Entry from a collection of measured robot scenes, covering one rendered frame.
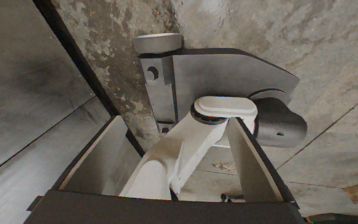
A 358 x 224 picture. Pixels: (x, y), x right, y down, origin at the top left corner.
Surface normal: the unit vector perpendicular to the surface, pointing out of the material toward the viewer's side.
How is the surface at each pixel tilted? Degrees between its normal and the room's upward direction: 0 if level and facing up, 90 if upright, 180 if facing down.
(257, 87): 0
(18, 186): 90
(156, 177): 90
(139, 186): 90
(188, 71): 0
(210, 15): 0
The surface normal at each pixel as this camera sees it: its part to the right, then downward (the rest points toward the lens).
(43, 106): 0.97, 0.01
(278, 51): -0.18, 0.64
